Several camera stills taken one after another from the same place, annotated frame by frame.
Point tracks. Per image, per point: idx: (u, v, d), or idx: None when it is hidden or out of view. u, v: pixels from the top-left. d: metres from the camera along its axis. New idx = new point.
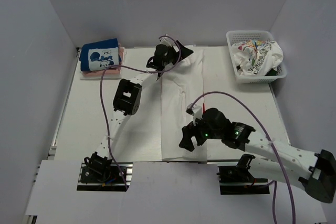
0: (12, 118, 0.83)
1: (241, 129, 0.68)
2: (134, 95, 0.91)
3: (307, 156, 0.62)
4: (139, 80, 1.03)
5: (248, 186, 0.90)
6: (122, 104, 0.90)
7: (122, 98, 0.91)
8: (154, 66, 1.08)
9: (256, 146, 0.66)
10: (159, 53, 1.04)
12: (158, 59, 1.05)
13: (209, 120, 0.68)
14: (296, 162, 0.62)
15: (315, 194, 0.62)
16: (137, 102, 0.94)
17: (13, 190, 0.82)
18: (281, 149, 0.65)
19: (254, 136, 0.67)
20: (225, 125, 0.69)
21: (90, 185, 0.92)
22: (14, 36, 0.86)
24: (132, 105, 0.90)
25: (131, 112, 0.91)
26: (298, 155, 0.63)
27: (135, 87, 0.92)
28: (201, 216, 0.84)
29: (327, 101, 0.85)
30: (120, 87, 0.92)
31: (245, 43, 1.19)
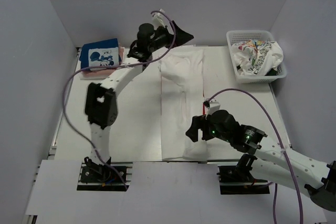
0: (12, 118, 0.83)
1: (252, 133, 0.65)
2: (106, 105, 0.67)
3: (321, 167, 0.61)
4: (114, 81, 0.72)
5: (248, 186, 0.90)
6: (94, 114, 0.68)
7: (94, 107, 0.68)
8: (136, 56, 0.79)
9: (268, 152, 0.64)
10: (143, 37, 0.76)
12: (142, 46, 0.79)
13: (217, 120, 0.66)
14: (308, 172, 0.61)
15: (322, 202, 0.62)
16: (114, 110, 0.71)
17: (13, 191, 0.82)
18: (293, 157, 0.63)
19: (265, 142, 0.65)
20: (234, 128, 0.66)
21: (90, 185, 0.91)
22: (15, 36, 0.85)
24: (106, 116, 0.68)
25: (106, 123, 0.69)
26: (310, 164, 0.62)
27: (107, 93, 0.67)
28: (202, 216, 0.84)
29: (327, 102, 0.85)
30: (90, 93, 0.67)
31: (246, 43, 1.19)
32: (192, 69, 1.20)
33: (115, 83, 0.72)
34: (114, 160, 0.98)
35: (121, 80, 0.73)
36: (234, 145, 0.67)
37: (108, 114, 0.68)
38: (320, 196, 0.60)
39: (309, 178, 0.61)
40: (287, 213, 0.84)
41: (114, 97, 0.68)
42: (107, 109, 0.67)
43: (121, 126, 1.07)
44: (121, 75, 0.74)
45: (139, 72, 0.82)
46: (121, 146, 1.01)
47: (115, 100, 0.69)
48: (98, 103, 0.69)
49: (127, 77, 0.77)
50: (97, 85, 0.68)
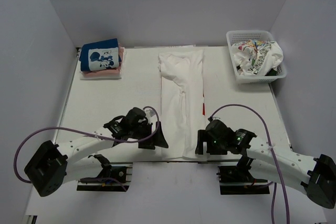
0: (12, 118, 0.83)
1: (243, 135, 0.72)
2: (49, 172, 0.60)
3: (307, 161, 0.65)
4: (74, 148, 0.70)
5: (248, 186, 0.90)
6: (33, 176, 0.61)
7: (37, 167, 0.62)
8: (113, 129, 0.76)
9: (256, 151, 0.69)
10: (133, 115, 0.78)
12: (125, 125, 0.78)
13: (208, 127, 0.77)
14: (295, 167, 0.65)
15: (317, 198, 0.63)
16: (55, 180, 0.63)
17: (13, 190, 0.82)
18: (281, 153, 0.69)
19: (255, 141, 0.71)
20: (226, 132, 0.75)
21: (90, 185, 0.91)
22: (14, 36, 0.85)
24: (42, 185, 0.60)
25: (41, 192, 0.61)
26: (297, 159, 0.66)
27: (56, 160, 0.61)
28: (202, 216, 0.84)
29: (327, 102, 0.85)
30: (41, 150, 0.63)
31: (245, 44, 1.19)
32: (192, 69, 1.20)
33: (74, 150, 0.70)
34: (113, 161, 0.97)
35: (82, 150, 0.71)
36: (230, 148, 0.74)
37: (48, 183, 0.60)
38: (311, 190, 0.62)
39: (297, 172, 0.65)
40: None
41: (63, 167, 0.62)
42: (50, 176, 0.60)
43: None
44: (85, 144, 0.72)
45: (107, 146, 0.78)
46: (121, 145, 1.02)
47: (62, 170, 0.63)
48: (45, 165, 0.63)
49: (93, 148, 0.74)
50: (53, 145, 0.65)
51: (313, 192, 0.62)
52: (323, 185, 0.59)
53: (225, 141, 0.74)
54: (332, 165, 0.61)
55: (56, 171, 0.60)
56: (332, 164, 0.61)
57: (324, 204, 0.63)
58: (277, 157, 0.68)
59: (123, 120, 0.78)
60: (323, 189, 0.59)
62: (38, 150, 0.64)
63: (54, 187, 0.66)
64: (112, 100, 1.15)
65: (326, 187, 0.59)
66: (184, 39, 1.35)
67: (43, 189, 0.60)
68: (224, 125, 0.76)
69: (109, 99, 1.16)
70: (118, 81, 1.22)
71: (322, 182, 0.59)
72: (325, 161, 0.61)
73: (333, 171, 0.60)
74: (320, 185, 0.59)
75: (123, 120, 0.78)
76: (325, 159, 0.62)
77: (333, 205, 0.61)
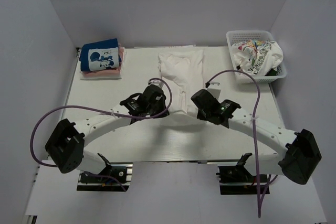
0: (12, 118, 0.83)
1: (227, 106, 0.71)
2: (67, 150, 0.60)
3: (287, 134, 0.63)
4: (91, 126, 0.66)
5: (248, 186, 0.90)
6: (53, 154, 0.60)
7: (55, 146, 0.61)
8: (130, 107, 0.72)
9: (238, 121, 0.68)
10: (150, 92, 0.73)
12: (142, 102, 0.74)
13: (193, 96, 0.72)
14: (274, 139, 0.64)
15: (291, 173, 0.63)
16: (75, 158, 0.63)
17: (13, 190, 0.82)
18: (261, 125, 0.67)
19: (238, 112, 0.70)
20: (210, 102, 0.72)
21: (90, 185, 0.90)
22: (15, 36, 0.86)
24: (64, 162, 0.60)
25: (61, 169, 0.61)
26: (277, 131, 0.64)
27: (73, 137, 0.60)
28: (202, 216, 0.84)
29: (327, 102, 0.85)
30: (58, 128, 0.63)
31: (245, 43, 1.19)
32: (191, 70, 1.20)
33: (90, 128, 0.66)
34: (113, 160, 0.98)
35: (98, 128, 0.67)
36: (211, 117, 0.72)
37: (67, 161, 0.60)
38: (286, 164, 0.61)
39: (276, 145, 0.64)
40: (288, 212, 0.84)
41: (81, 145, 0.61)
42: (69, 152, 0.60)
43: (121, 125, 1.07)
44: (101, 121, 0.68)
45: (124, 123, 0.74)
46: (122, 143, 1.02)
47: (80, 147, 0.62)
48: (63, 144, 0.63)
49: (109, 125, 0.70)
50: (69, 124, 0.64)
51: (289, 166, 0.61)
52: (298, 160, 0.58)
53: (208, 110, 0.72)
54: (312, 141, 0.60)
55: (75, 148, 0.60)
56: (313, 140, 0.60)
57: (296, 180, 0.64)
58: (257, 129, 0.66)
59: (139, 99, 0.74)
60: (299, 163, 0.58)
62: (56, 128, 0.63)
63: (73, 164, 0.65)
64: (113, 101, 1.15)
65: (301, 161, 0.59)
66: (184, 39, 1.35)
67: (63, 166, 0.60)
68: (210, 94, 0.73)
69: (109, 99, 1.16)
70: (117, 81, 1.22)
71: (298, 157, 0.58)
72: (307, 136, 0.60)
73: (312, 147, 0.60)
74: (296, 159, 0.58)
75: (139, 99, 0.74)
76: (307, 134, 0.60)
77: (305, 181, 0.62)
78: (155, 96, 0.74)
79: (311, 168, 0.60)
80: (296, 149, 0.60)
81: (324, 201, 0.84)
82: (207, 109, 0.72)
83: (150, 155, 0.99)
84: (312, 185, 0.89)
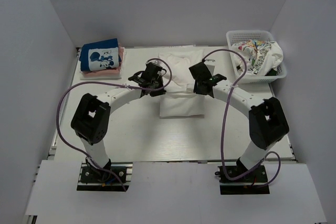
0: (12, 117, 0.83)
1: (215, 77, 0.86)
2: (96, 117, 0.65)
3: (256, 99, 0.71)
4: (111, 97, 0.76)
5: (248, 186, 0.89)
6: (82, 128, 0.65)
7: (82, 120, 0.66)
8: (137, 81, 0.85)
9: (220, 89, 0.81)
10: (153, 67, 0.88)
12: (146, 77, 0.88)
13: (191, 67, 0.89)
14: (244, 102, 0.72)
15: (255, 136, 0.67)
16: (103, 127, 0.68)
17: (13, 189, 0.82)
18: (237, 92, 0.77)
19: (222, 83, 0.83)
20: (203, 73, 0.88)
21: (90, 185, 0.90)
22: (15, 36, 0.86)
24: (93, 131, 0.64)
25: (92, 139, 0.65)
26: (249, 97, 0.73)
27: (100, 107, 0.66)
28: (202, 216, 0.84)
29: (327, 102, 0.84)
30: (82, 104, 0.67)
31: (245, 43, 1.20)
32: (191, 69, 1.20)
33: (111, 98, 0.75)
34: (114, 160, 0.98)
35: (118, 98, 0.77)
36: (202, 86, 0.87)
37: (97, 128, 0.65)
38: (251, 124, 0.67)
39: (245, 107, 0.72)
40: (288, 212, 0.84)
41: (107, 112, 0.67)
42: (97, 121, 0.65)
43: (122, 124, 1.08)
44: (119, 93, 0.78)
45: (134, 97, 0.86)
46: (123, 142, 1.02)
47: (106, 116, 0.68)
48: (89, 117, 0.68)
49: (124, 98, 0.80)
50: (92, 97, 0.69)
51: (253, 128, 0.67)
52: (263, 120, 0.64)
53: (200, 81, 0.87)
54: (277, 108, 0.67)
55: (103, 117, 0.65)
56: (280, 108, 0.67)
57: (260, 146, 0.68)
58: (233, 94, 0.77)
59: (143, 74, 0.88)
60: (259, 120, 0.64)
62: (80, 104, 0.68)
63: (102, 135, 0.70)
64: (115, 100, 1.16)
65: (266, 124, 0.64)
66: (184, 39, 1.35)
67: (93, 136, 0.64)
68: (206, 68, 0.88)
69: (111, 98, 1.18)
70: (118, 81, 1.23)
71: (260, 114, 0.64)
72: (273, 102, 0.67)
73: (277, 114, 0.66)
74: (256, 114, 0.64)
75: (144, 74, 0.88)
76: (274, 100, 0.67)
77: (266, 145, 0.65)
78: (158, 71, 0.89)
79: (272, 129, 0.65)
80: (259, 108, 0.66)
81: (324, 201, 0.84)
82: (199, 80, 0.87)
83: (150, 155, 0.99)
84: (312, 185, 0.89)
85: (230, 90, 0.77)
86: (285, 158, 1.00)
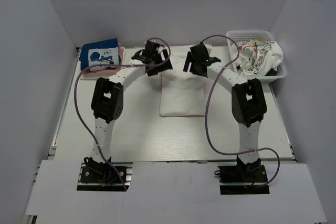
0: (12, 117, 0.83)
1: (211, 59, 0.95)
2: (113, 97, 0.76)
3: (241, 80, 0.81)
4: (121, 77, 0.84)
5: (248, 186, 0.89)
6: (101, 107, 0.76)
7: (100, 102, 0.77)
8: (139, 59, 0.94)
9: (213, 69, 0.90)
10: (151, 44, 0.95)
12: (147, 53, 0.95)
13: (191, 46, 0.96)
14: (231, 81, 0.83)
15: (237, 113, 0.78)
16: (119, 104, 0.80)
17: (13, 189, 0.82)
18: (228, 72, 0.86)
19: (216, 64, 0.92)
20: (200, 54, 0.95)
21: (90, 185, 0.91)
22: (14, 37, 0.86)
24: (112, 109, 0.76)
25: (112, 116, 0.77)
26: (235, 77, 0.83)
27: (114, 88, 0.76)
28: (202, 216, 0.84)
29: (327, 101, 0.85)
30: (98, 87, 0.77)
31: (245, 43, 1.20)
32: None
33: (122, 78, 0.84)
34: (114, 160, 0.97)
35: (127, 78, 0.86)
36: (197, 66, 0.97)
37: (115, 106, 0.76)
38: (234, 101, 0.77)
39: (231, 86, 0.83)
40: (288, 212, 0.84)
41: (121, 91, 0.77)
42: (114, 100, 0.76)
43: (118, 124, 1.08)
44: (128, 73, 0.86)
45: (140, 74, 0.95)
46: (121, 141, 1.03)
47: (121, 95, 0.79)
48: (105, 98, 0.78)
49: (132, 76, 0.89)
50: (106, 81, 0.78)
51: (236, 106, 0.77)
52: (243, 98, 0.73)
53: (197, 61, 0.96)
54: (259, 90, 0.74)
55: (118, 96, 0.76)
56: (261, 90, 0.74)
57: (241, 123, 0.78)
58: (223, 74, 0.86)
59: (144, 52, 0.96)
60: (239, 97, 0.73)
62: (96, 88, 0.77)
63: (119, 112, 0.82)
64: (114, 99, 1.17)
65: (245, 102, 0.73)
66: (184, 39, 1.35)
67: (112, 113, 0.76)
68: (205, 50, 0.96)
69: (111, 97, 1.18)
70: None
71: (241, 93, 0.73)
72: (255, 83, 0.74)
73: (258, 95, 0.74)
74: (237, 92, 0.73)
75: (144, 52, 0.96)
76: (256, 81, 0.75)
77: (247, 121, 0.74)
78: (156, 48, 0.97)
79: (251, 107, 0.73)
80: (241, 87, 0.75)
81: (324, 201, 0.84)
82: (197, 60, 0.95)
83: (150, 155, 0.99)
84: (312, 185, 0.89)
85: (220, 70, 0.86)
86: (285, 158, 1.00)
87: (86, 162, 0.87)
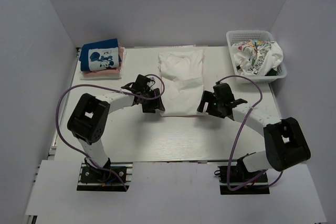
0: (12, 117, 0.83)
1: (236, 100, 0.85)
2: (96, 115, 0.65)
3: (273, 119, 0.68)
4: (108, 97, 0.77)
5: (248, 187, 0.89)
6: (80, 125, 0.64)
7: (80, 119, 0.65)
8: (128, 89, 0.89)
9: (238, 109, 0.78)
10: (142, 77, 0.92)
12: (137, 86, 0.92)
13: (215, 86, 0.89)
14: (261, 121, 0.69)
15: (272, 158, 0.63)
16: (101, 125, 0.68)
17: (13, 190, 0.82)
18: (255, 112, 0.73)
19: (241, 105, 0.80)
20: (225, 95, 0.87)
21: (90, 185, 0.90)
22: (15, 36, 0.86)
24: (92, 128, 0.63)
25: (91, 138, 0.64)
26: (266, 116, 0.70)
27: (100, 104, 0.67)
28: (202, 215, 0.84)
29: (327, 101, 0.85)
30: (80, 103, 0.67)
31: (245, 44, 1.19)
32: (192, 69, 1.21)
33: (109, 99, 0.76)
34: (113, 160, 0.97)
35: (115, 100, 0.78)
36: (222, 107, 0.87)
37: (97, 126, 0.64)
38: (268, 144, 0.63)
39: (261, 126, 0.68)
40: (287, 212, 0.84)
41: (107, 109, 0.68)
42: (96, 119, 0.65)
43: (117, 124, 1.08)
44: (116, 96, 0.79)
45: (128, 102, 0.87)
46: (120, 141, 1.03)
47: (105, 115, 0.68)
48: (86, 117, 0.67)
49: (119, 101, 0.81)
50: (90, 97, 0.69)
51: (269, 148, 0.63)
52: (280, 139, 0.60)
53: (222, 101, 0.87)
54: (296, 130, 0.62)
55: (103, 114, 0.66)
56: (300, 130, 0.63)
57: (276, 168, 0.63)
58: (250, 115, 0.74)
59: (134, 84, 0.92)
60: (274, 138, 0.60)
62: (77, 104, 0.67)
63: (100, 135, 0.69)
64: None
65: (283, 144, 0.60)
66: (184, 39, 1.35)
67: (92, 132, 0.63)
68: (230, 90, 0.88)
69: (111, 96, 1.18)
70: (118, 81, 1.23)
71: (275, 133, 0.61)
72: (291, 123, 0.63)
73: (296, 137, 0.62)
74: (271, 132, 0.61)
75: (134, 85, 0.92)
76: (292, 120, 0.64)
77: (283, 167, 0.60)
78: (147, 82, 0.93)
79: (289, 151, 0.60)
80: (274, 127, 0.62)
81: (324, 201, 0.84)
82: (221, 100, 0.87)
83: (150, 155, 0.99)
84: (312, 185, 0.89)
85: (248, 110, 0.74)
86: None
87: (86, 163, 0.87)
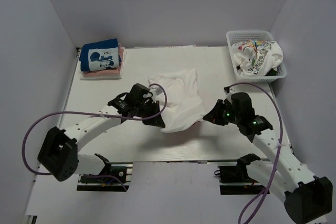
0: (12, 116, 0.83)
1: (259, 119, 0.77)
2: (62, 155, 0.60)
3: (305, 174, 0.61)
4: (82, 129, 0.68)
5: (248, 187, 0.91)
6: (47, 163, 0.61)
7: (49, 155, 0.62)
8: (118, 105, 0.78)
9: (264, 141, 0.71)
10: (137, 89, 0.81)
12: (130, 99, 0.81)
13: (236, 97, 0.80)
14: (291, 172, 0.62)
15: (291, 209, 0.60)
16: (71, 163, 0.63)
17: (13, 190, 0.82)
18: (285, 156, 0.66)
19: (268, 134, 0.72)
20: (245, 111, 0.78)
21: (90, 185, 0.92)
22: (15, 37, 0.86)
24: (59, 169, 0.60)
25: (58, 178, 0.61)
26: (297, 167, 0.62)
27: (65, 144, 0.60)
28: (202, 216, 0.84)
29: (327, 101, 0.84)
30: (49, 137, 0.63)
31: (245, 44, 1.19)
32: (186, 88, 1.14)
33: (82, 132, 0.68)
34: (114, 160, 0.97)
35: (90, 130, 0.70)
36: (240, 123, 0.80)
37: (64, 166, 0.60)
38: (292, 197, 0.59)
39: (290, 178, 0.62)
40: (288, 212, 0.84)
41: (74, 150, 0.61)
42: (63, 160, 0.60)
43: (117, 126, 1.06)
44: (91, 125, 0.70)
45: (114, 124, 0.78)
46: (119, 142, 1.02)
47: (73, 154, 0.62)
48: (56, 152, 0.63)
49: (97, 129, 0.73)
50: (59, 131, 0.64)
51: (293, 202, 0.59)
52: (308, 201, 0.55)
53: (241, 117, 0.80)
54: (328, 193, 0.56)
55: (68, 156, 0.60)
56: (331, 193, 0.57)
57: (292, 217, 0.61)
58: (280, 156, 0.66)
59: (127, 97, 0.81)
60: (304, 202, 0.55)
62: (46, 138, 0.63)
63: (73, 169, 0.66)
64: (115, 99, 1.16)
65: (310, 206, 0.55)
66: (184, 40, 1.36)
67: (59, 173, 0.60)
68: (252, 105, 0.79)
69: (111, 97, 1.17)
70: (118, 81, 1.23)
71: (307, 197, 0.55)
72: (325, 185, 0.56)
73: (326, 199, 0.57)
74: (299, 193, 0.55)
75: (128, 96, 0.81)
76: (325, 182, 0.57)
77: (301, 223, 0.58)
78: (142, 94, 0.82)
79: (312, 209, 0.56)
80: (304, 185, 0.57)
81: None
82: (240, 114, 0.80)
83: (150, 155, 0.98)
84: None
85: (278, 150, 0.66)
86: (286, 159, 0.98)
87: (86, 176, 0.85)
